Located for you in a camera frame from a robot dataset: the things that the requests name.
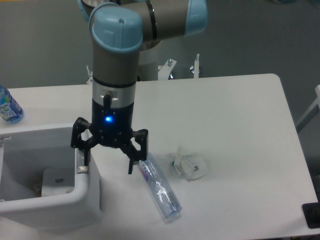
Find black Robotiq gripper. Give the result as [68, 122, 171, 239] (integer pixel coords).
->
[70, 100, 149, 175]

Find white push-lid trash can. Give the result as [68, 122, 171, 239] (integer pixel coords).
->
[0, 123, 102, 230]

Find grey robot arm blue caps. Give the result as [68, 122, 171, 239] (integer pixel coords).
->
[70, 0, 208, 173]

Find clear plastic bottle lying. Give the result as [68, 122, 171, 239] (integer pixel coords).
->
[137, 152, 182, 220]

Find crumpled white paper wad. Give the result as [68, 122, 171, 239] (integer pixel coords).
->
[171, 146, 208, 181]

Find blue labelled water bottle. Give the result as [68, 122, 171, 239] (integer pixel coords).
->
[0, 85, 24, 124]

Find black clamp at table edge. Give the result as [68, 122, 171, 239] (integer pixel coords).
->
[302, 202, 320, 229]

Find white clamp bracket left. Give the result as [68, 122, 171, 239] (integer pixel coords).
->
[86, 65, 93, 85]

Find white clamp bracket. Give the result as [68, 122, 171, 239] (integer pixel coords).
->
[86, 65, 93, 85]
[189, 53, 201, 79]
[157, 58, 177, 81]

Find white clamp bracket middle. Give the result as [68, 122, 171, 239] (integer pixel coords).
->
[157, 58, 177, 81]

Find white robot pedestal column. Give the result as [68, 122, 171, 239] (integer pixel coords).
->
[138, 41, 163, 82]

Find white clamp bracket right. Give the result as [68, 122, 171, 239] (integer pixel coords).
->
[189, 53, 201, 79]

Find white frame at right edge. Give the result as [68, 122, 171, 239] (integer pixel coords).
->
[295, 85, 320, 133]

